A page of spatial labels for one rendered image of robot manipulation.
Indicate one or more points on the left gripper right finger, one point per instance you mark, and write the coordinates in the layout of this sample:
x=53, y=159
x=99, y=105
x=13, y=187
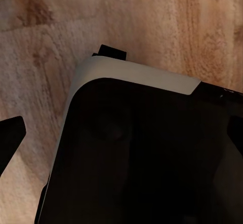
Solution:
x=235, y=132

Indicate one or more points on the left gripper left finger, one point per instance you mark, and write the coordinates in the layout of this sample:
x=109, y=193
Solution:
x=12, y=132

